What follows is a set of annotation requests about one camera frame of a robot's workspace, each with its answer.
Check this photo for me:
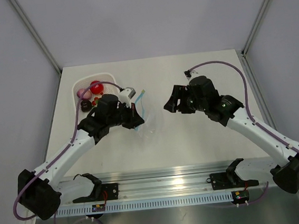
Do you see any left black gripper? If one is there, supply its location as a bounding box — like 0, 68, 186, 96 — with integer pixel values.
106, 101, 145, 132

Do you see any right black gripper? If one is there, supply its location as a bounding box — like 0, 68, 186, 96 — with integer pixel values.
162, 82, 208, 116

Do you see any clear zip top bag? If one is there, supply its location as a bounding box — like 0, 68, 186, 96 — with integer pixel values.
134, 90, 163, 142

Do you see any red toy apple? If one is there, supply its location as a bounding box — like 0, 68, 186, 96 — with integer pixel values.
90, 80, 104, 95

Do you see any pink toy onion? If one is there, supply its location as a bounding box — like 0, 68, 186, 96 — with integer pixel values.
76, 88, 92, 100

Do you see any red cherry tomato sprig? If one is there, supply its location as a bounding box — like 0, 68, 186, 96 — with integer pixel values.
91, 97, 100, 107

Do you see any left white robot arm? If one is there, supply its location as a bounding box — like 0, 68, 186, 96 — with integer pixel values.
16, 87, 144, 220

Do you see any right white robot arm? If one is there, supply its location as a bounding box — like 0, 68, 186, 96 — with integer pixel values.
163, 76, 299, 193

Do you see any white perforated plastic basket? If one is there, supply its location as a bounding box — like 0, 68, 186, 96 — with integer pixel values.
72, 72, 119, 112

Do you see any left small circuit board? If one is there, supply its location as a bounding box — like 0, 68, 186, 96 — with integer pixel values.
92, 204, 106, 212

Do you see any small circuit board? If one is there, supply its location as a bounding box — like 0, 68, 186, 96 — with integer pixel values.
232, 190, 250, 205
92, 204, 106, 212

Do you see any right small circuit board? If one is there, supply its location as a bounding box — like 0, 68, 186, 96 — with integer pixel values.
232, 190, 250, 205

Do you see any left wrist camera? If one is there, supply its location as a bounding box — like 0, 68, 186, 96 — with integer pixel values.
118, 87, 136, 105

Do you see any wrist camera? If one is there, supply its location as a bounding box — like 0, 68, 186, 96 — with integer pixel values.
184, 70, 199, 82
118, 87, 136, 105

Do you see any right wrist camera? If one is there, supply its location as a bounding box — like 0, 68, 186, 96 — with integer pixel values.
184, 70, 199, 82

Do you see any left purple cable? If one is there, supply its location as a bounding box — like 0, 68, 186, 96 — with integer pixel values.
1, 79, 136, 224

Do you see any purple cable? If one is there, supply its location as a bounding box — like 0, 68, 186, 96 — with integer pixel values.
187, 53, 299, 210
1, 79, 136, 224

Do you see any aluminium mounting rail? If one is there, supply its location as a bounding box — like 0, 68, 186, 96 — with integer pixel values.
55, 154, 299, 209

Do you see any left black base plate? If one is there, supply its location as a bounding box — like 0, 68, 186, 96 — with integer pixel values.
101, 183, 119, 201

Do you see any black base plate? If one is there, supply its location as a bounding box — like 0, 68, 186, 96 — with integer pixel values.
101, 183, 119, 201
206, 172, 259, 190

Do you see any right aluminium frame post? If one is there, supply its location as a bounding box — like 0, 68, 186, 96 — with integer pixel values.
241, 0, 272, 57

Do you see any aluminium frame post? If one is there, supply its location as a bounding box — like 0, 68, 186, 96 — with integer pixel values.
241, 0, 272, 57
7, 0, 62, 77

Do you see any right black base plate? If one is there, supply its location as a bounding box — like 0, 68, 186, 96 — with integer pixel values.
206, 172, 259, 190

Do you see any white slotted cable duct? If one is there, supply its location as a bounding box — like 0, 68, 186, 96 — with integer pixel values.
56, 192, 233, 218

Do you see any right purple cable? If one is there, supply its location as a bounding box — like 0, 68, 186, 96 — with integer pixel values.
187, 53, 299, 210

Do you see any left aluminium frame post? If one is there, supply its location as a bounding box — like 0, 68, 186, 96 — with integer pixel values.
7, 0, 62, 77

